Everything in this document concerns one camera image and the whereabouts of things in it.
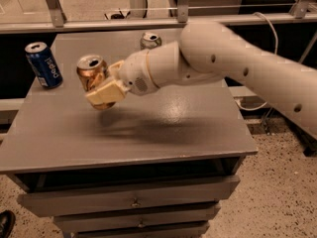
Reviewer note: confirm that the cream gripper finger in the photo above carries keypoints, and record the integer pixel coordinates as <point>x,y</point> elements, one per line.
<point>106,92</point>
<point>114,69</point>

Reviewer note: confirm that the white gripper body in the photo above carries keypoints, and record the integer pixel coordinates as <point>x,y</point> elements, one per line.
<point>135,71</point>

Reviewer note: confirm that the orange soda can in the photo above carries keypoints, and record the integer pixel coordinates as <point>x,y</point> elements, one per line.
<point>92,71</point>

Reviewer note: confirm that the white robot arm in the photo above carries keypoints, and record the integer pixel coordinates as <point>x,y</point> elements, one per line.
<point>208,52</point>

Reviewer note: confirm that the white green soda can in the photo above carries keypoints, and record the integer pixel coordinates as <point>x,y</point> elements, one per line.
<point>150,40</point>

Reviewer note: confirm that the blue Pepsi can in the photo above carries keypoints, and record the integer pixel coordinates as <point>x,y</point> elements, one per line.
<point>42,62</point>

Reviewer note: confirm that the grey drawer cabinet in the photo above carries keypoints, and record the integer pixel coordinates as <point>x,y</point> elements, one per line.
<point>60,142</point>

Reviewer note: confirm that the top grey drawer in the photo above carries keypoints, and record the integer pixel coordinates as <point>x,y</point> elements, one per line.
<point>129,196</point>

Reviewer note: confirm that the grey drawer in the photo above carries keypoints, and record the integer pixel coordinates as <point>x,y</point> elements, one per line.
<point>129,196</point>
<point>179,230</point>
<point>138,218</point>

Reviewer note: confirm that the middle grey drawer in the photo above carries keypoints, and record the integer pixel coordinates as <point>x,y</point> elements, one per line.
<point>138,218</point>

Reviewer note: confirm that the bottom grey drawer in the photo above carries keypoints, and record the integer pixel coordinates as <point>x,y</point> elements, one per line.
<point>179,230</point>

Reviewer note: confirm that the black shoe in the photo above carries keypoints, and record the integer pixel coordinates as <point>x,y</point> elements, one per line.
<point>7,221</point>

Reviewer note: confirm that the grey metal railing frame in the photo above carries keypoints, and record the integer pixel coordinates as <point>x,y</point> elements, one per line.
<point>34,16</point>

